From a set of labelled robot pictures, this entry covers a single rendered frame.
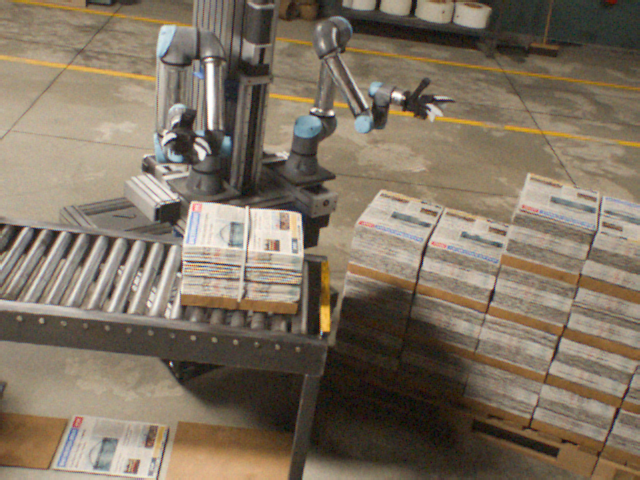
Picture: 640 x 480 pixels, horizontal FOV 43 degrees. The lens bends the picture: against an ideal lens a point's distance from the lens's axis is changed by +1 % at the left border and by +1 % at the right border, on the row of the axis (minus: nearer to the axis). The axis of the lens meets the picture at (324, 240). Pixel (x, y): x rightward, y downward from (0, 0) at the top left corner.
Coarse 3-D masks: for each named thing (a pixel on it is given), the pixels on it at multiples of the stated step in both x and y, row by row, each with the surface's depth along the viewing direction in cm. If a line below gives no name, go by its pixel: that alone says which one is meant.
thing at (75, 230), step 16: (0, 224) 285; (16, 224) 285; (32, 224) 287; (48, 224) 288; (64, 224) 290; (32, 240) 288; (112, 240) 288; (128, 240) 288; (144, 240) 288; (160, 240) 290; (176, 240) 291; (64, 256) 291; (144, 256) 291; (304, 256) 294; (320, 256) 296; (320, 272) 295; (320, 288) 298
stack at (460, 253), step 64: (384, 192) 345; (384, 256) 319; (448, 256) 309; (384, 320) 332; (448, 320) 321; (576, 320) 303; (384, 384) 346; (448, 384) 335; (512, 384) 324; (576, 384) 315; (512, 448) 337; (576, 448) 327
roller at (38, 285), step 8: (64, 232) 285; (56, 240) 280; (64, 240) 281; (56, 248) 275; (64, 248) 278; (48, 256) 271; (56, 256) 272; (48, 264) 266; (56, 264) 269; (40, 272) 262; (48, 272) 263; (32, 280) 258; (40, 280) 258; (48, 280) 261; (32, 288) 253; (40, 288) 255; (24, 296) 250; (32, 296) 250; (40, 296) 254
